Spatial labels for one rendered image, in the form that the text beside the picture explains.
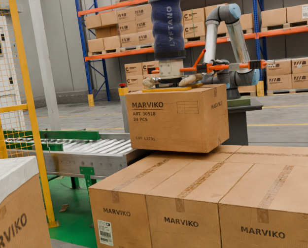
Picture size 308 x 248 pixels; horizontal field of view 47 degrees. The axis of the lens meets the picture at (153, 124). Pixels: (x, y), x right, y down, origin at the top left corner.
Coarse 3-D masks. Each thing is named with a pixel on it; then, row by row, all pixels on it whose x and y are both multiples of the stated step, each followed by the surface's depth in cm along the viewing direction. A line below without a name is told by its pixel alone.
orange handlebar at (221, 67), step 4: (220, 64) 233; (224, 64) 232; (240, 64) 221; (244, 64) 220; (264, 64) 214; (184, 68) 242; (188, 68) 240; (192, 68) 239; (208, 68) 233; (212, 68) 231; (216, 68) 230; (220, 68) 229; (224, 68) 228; (152, 72) 255; (156, 72) 254
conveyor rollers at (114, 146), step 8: (64, 144) 335; (72, 144) 332; (80, 144) 328; (88, 144) 323; (96, 144) 319; (104, 144) 315; (112, 144) 310; (120, 144) 306; (128, 144) 301; (80, 152) 301; (88, 152) 296; (96, 152) 292; (104, 152) 287; (112, 152) 282; (120, 152) 277
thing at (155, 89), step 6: (156, 84) 247; (174, 84) 239; (144, 90) 248; (150, 90) 246; (156, 90) 243; (162, 90) 241; (168, 90) 238; (174, 90) 236; (180, 90) 234; (186, 90) 234
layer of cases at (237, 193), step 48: (96, 192) 203; (144, 192) 187; (192, 192) 179; (240, 192) 172; (288, 192) 165; (96, 240) 212; (144, 240) 191; (192, 240) 175; (240, 240) 161; (288, 240) 149
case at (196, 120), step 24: (144, 96) 243; (168, 96) 233; (192, 96) 224; (216, 96) 238; (144, 120) 247; (168, 120) 237; (192, 120) 228; (216, 120) 238; (144, 144) 252; (168, 144) 241; (192, 144) 231; (216, 144) 239
